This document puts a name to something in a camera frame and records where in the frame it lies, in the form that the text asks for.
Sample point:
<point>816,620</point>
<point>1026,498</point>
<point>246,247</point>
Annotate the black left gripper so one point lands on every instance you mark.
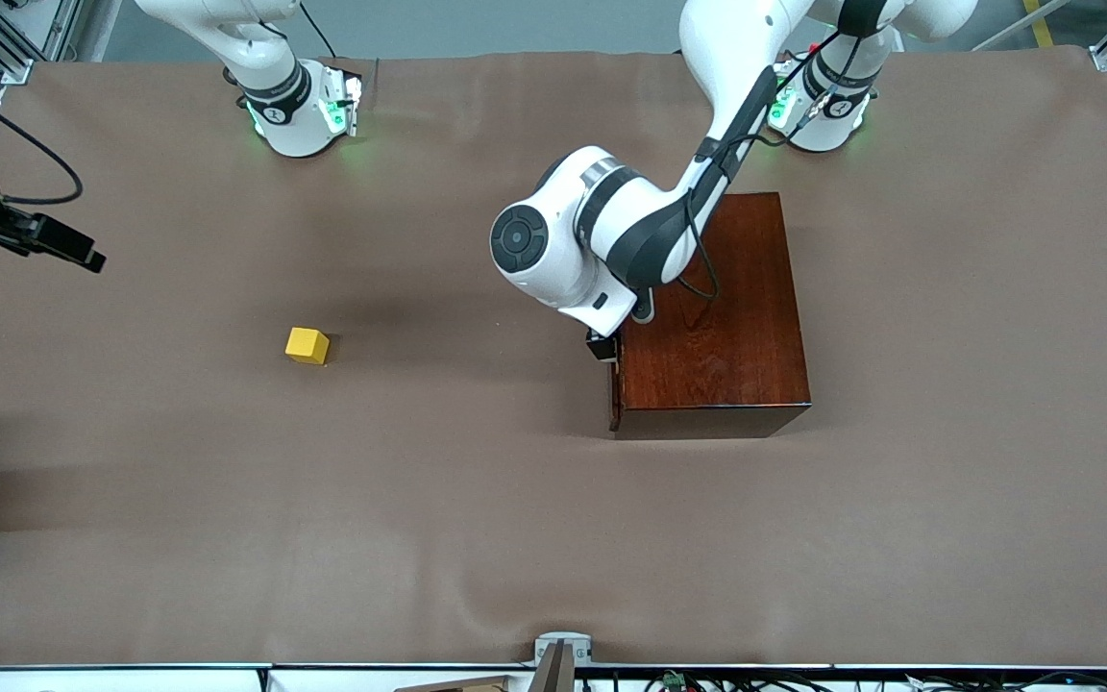
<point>600,346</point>

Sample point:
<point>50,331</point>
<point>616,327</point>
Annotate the yellow wooden block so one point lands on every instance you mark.
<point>307,346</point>

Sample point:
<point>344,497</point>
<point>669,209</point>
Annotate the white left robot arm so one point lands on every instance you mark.
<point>568,187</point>

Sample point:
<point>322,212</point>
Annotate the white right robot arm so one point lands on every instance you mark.
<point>284,125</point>

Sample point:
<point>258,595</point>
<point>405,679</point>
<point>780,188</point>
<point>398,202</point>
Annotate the dark brown wooden cabinet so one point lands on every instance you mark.
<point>736,356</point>

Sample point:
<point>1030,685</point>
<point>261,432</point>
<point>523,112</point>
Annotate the green terminal connector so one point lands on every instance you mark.
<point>674,680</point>

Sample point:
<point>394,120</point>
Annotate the light wooden board piece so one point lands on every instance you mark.
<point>457,685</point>

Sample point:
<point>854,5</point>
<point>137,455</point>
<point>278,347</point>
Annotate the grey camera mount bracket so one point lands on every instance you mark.
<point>553,673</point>

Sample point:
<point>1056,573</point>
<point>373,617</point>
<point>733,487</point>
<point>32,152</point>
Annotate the white table edge rail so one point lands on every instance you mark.
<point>131,680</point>

